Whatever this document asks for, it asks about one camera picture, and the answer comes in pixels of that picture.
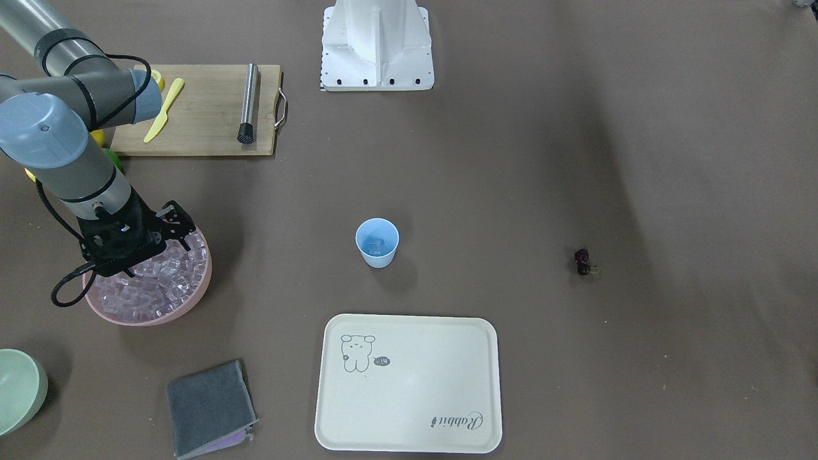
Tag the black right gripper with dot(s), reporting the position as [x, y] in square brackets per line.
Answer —
[148, 222]

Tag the ice cube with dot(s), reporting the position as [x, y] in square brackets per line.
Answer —
[375, 247]

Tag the dark red cherries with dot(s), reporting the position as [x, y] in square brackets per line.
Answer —
[582, 261]

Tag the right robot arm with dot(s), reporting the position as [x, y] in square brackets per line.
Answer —
[47, 125]

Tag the pile of ice cubes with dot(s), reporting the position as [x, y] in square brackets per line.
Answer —
[160, 287]

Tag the light blue cup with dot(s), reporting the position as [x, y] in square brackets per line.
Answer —
[377, 228]

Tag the pink bowl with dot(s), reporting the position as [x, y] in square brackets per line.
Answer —
[198, 291]

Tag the green lime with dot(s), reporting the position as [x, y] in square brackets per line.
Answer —
[114, 157]

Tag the yellow plastic knife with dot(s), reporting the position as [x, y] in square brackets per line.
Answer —
[163, 116]

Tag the yellow lemon near board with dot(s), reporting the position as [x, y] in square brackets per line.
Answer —
[99, 137]

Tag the wooden cutting board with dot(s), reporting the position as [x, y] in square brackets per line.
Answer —
[205, 117]

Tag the steel muddler black tip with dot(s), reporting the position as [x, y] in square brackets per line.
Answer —
[246, 131]

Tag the grey folded cloth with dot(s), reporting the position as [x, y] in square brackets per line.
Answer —
[210, 410]

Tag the lemon slice upper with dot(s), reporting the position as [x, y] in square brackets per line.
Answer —
[158, 79]

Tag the mint green bowl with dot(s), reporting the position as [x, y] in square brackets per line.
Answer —
[24, 386]

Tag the cream rabbit tray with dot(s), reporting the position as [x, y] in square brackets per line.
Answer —
[397, 383]

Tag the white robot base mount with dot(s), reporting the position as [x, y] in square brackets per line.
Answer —
[376, 46]

